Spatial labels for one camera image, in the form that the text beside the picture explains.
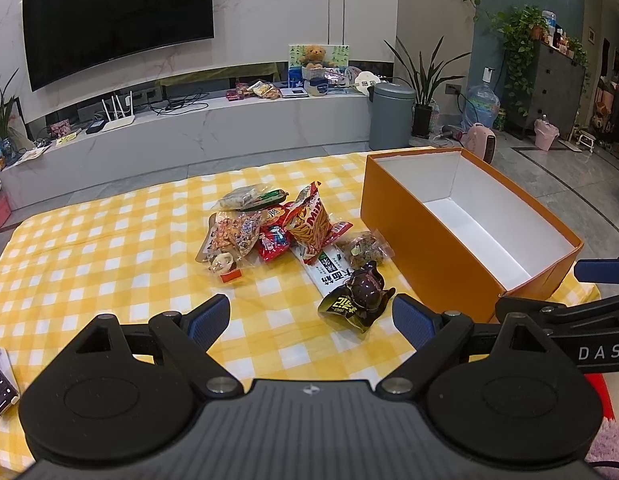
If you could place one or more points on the yellow checkered tablecloth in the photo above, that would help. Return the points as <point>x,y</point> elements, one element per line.
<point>134,255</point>

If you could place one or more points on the small red snack packet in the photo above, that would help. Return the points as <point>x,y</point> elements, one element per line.
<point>273,242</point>

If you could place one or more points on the left potted grass plant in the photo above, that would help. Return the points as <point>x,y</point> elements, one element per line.
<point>7,145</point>

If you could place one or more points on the clear bag mixed nuts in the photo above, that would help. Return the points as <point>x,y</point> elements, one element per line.
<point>362,247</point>

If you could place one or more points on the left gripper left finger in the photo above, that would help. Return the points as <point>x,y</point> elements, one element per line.
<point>184,340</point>

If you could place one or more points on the peanut snack clear bag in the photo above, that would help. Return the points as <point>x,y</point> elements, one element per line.
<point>231,232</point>

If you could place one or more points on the Mimi fries snack bag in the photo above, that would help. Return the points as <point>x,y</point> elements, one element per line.
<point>310,225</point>

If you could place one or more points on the blue water jug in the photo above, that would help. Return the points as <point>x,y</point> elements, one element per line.
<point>482,107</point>

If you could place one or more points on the tall leafy potted plant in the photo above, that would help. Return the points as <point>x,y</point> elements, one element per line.
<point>424,79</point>

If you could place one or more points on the red cartoon noodle snack bag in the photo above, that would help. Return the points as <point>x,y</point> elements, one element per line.
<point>277,215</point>

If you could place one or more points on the black yellow snack packet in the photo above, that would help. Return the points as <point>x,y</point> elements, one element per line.
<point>361,300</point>

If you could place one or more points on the pink small heater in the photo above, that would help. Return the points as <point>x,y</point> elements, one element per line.
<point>481,141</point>

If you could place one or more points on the green picture card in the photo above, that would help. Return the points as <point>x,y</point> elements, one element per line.
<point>336,53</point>

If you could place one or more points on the grey trash bin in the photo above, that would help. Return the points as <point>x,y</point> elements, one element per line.
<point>391,115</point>

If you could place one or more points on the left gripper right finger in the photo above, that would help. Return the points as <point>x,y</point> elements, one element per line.
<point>440,341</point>

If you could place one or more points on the white wifi router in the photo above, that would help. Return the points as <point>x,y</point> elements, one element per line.
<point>118,114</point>

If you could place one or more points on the white marble tv console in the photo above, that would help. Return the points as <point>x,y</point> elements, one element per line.
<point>221,129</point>

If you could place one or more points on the dark grey cabinet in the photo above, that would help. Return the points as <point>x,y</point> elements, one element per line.
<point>554,88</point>

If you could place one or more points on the orange cardboard box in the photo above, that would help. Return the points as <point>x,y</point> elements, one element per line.
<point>462,233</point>

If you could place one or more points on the clear bag white candies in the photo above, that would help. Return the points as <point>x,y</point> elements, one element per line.
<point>242,198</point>

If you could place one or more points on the green sausage stick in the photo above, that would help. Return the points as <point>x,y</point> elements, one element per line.
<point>271,198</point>

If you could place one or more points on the black curved television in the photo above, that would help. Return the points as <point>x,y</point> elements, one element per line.
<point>65,37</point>

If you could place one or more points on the snack packets on console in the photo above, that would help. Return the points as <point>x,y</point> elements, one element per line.
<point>259,89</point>

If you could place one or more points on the brown teddy bear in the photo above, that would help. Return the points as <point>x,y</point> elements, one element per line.
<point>315,56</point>

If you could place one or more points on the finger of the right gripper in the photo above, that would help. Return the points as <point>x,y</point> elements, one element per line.
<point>604,271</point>

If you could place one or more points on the trailing green plant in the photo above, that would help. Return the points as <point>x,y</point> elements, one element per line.
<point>522,30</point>

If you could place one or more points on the pink bucket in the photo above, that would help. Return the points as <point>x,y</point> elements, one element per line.
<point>545,134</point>

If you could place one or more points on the black device on tablecloth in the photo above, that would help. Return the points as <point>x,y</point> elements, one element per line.
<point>9,391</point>

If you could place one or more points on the white green noodle packet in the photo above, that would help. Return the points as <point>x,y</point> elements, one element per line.
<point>329,270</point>

